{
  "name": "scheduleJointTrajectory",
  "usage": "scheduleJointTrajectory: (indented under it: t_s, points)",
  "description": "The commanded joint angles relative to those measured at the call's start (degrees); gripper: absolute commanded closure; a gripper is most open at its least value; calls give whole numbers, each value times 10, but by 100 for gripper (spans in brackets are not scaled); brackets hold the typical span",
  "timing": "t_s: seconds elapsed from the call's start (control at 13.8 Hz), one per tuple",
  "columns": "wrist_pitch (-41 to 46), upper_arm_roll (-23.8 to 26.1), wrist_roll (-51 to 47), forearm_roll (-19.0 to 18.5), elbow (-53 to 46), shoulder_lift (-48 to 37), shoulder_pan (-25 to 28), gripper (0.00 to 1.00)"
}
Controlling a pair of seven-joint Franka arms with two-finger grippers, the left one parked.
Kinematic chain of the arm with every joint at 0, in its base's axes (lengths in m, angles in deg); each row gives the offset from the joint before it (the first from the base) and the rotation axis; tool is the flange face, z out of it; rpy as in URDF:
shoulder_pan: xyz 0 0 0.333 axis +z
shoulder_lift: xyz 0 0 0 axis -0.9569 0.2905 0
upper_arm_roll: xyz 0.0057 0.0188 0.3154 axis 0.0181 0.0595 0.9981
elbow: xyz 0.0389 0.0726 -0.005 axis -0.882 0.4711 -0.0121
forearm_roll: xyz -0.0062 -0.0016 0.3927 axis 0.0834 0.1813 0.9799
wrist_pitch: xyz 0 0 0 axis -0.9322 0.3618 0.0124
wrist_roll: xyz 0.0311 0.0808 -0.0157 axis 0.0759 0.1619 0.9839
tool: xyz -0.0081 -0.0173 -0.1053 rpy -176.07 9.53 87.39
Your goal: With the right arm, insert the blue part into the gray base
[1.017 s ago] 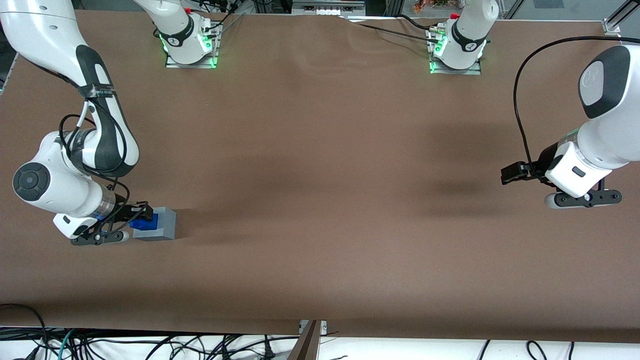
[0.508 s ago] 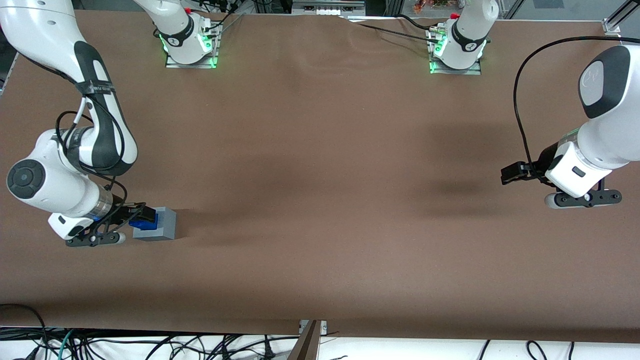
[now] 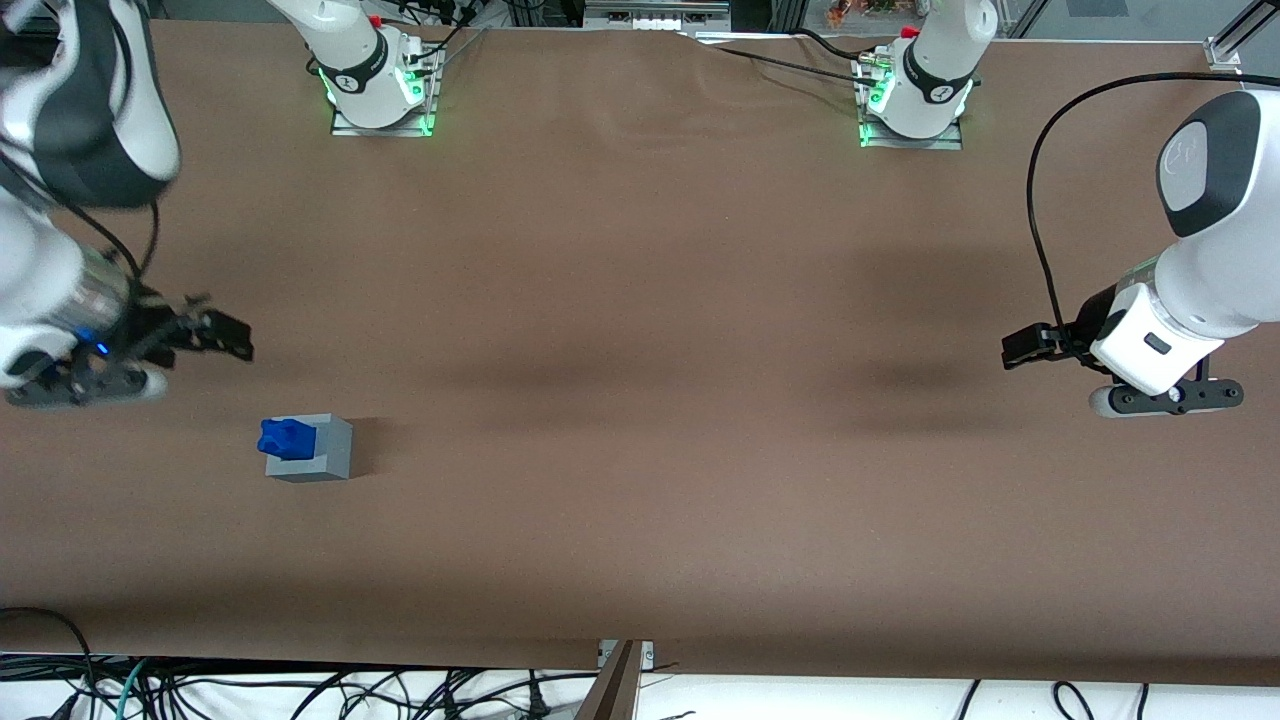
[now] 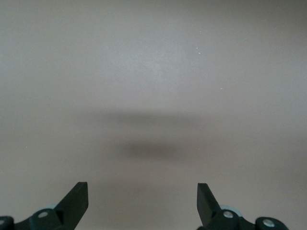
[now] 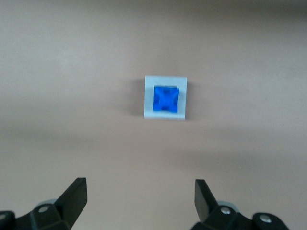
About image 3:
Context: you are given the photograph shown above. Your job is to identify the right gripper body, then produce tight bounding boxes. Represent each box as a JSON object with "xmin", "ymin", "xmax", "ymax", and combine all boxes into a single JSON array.
[{"xmin": 0, "ymin": 290, "xmax": 206, "ymax": 389}]

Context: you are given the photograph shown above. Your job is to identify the blue plastic part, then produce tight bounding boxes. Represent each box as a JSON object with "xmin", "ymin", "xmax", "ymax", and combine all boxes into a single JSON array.
[{"xmin": 257, "ymin": 417, "xmax": 318, "ymax": 462}]

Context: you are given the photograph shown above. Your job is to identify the gray cube base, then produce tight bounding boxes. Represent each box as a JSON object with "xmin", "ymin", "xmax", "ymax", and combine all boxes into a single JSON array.
[{"xmin": 265, "ymin": 413, "xmax": 354, "ymax": 484}]

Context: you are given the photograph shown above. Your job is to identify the brown table cover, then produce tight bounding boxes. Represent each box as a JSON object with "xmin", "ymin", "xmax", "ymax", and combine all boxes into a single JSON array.
[{"xmin": 0, "ymin": 18, "xmax": 1280, "ymax": 687}]

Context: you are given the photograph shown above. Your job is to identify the dark support beam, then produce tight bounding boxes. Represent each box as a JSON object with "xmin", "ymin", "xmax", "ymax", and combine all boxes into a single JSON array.
[{"xmin": 575, "ymin": 641, "xmax": 641, "ymax": 720}]

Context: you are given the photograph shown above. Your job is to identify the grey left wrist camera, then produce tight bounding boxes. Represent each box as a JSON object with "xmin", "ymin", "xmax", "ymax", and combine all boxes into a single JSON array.
[{"xmin": 1088, "ymin": 376, "xmax": 1244, "ymax": 419}]

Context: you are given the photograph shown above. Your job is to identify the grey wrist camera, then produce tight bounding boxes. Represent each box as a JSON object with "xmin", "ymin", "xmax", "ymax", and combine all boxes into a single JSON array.
[
  {"xmin": 1088, "ymin": 376, "xmax": 1244, "ymax": 419},
  {"xmin": 4, "ymin": 370, "xmax": 170, "ymax": 410}
]

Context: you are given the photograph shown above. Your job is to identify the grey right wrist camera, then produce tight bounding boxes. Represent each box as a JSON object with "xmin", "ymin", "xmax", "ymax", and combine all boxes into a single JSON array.
[{"xmin": 4, "ymin": 370, "xmax": 170, "ymax": 410}]

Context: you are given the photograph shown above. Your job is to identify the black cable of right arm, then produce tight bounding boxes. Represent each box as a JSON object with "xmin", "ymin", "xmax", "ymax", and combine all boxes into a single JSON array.
[{"xmin": 95, "ymin": 200, "xmax": 163, "ymax": 293}]

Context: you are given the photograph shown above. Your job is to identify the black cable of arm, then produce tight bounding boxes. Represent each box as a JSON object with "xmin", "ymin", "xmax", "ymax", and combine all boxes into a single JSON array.
[
  {"xmin": 1026, "ymin": 72, "xmax": 1280, "ymax": 346},
  {"xmin": 95, "ymin": 200, "xmax": 163, "ymax": 293}
]

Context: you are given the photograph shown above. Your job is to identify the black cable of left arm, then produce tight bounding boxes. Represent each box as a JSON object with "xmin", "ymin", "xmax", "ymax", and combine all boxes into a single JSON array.
[{"xmin": 1026, "ymin": 72, "xmax": 1280, "ymax": 346}]

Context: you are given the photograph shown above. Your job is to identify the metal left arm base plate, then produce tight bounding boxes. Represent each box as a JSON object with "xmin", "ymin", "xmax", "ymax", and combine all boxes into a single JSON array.
[{"xmin": 857, "ymin": 55, "xmax": 965, "ymax": 152}]

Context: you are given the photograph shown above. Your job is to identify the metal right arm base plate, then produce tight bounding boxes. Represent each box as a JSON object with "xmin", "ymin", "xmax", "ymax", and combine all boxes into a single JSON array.
[{"xmin": 330, "ymin": 45, "xmax": 438, "ymax": 139}]

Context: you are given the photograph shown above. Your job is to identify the black looped floor cable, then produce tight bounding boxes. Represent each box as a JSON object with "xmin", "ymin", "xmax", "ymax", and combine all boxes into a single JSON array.
[{"xmin": 0, "ymin": 606, "xmax": 97, "ymax": 720}]

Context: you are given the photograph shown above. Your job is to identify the aluminium frame profile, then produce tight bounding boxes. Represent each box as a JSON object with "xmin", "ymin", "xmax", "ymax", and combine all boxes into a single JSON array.
[{"xmin": 1205, "ymin": 0, "xmax": 1280, "ymax": 73}]

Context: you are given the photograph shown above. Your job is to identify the teal floor cable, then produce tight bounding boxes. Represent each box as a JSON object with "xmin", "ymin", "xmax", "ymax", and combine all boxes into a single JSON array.
[{"xmin": 112, "ymin": 657, "xmax": 153, "ymax": 720}]

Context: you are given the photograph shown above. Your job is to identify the black cables at right base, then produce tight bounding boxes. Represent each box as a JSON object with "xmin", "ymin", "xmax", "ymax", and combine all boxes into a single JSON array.
[{"xmin": 395, "ymin": 0, "xmax": 491, "ymax": 79}]

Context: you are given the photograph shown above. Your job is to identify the black cable to left base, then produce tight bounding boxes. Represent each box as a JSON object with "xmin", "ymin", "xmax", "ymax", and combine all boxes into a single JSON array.
[{"xmin": 685, "ymin": 33, "xmax": 886, "ymax": 91}]

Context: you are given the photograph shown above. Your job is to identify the metal table bracket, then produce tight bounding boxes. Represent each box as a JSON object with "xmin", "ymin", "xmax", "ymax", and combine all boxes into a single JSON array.
[{"xmin": 598, "ymin": 639, "xmax": 656, "ymax": 671}]

